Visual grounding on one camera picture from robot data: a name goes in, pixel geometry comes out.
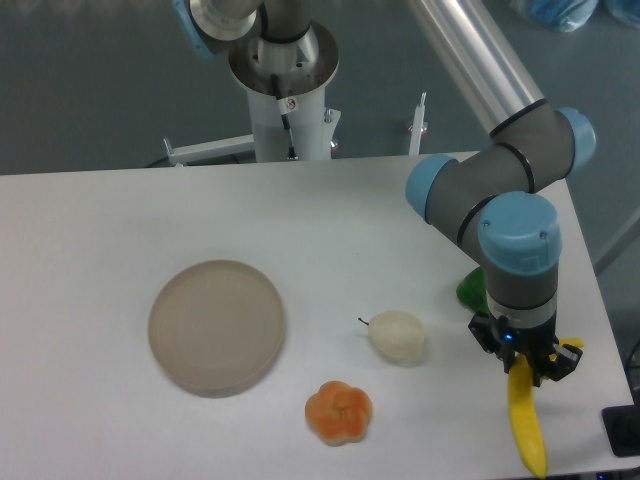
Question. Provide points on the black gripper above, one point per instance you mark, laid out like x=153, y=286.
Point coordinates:
x=547, y=358

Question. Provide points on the yellow banana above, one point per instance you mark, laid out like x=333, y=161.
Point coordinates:
x=526, y=431

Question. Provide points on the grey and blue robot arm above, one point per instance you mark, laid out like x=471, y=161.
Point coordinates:
x=489, y=205

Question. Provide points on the beige round plate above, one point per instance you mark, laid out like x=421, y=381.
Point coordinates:
x=216, y=328

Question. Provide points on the green vegetable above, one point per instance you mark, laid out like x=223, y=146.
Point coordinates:
x=471, y=292

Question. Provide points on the black device at table edge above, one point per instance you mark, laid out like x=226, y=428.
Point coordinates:
x=622, y=429

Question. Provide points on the white pear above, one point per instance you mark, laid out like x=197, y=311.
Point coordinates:
x=398, y=335

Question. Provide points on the orange flower-shaped bread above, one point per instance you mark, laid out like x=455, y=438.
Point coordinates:
x=339, y=413

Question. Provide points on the blue plastic bag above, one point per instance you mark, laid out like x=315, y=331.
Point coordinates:
x=568, y=16

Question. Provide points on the white frame bracket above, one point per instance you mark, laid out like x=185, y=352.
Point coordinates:
x=418, y=126

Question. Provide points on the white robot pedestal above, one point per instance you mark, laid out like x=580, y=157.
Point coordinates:
x=285, y=86

